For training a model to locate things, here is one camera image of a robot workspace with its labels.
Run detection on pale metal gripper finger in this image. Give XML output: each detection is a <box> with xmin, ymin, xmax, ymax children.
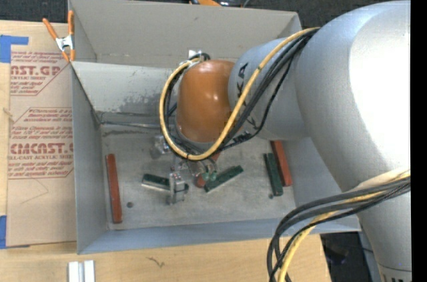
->
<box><xmin>166</xmin><ymin>172</ymin><xmax>178</xmax><ymax>205</ymax></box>
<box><xmin>176</xmin><ymin>173</ymin><xmax>187</xmax><ymax>204</ymax></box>

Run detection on grey metal bin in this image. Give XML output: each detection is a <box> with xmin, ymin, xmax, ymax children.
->
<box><xmin>67</xmin><ymin>0</ymin><xmax>362</xmax><ymax>255</ymax></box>

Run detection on clear glass thing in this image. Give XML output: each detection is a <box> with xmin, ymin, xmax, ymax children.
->
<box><xmin>149</xmin><ymin>135</ymin><xmax>171</xmax><ymax>160</ymax></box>

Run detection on red-brown flat block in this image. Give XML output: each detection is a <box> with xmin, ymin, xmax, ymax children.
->
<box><xmin>194</xmin><ymin>153</ymin><xmax>222</xmax><ymax>189</ymax></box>
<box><xmin>105</xmin><ymin>153</ymin><xmax>123</xmax><ymax>225</ymax></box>
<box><xmin>270</xmin><ymin>140</ymin><xmax>294</xmax><ymax>188</ymax></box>

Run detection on brown cardboard board red print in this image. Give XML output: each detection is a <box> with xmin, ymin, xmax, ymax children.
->
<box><xmin>0</xmin><ymin>19</ymin><xmax>79</xmax><ymax>250</ymax></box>

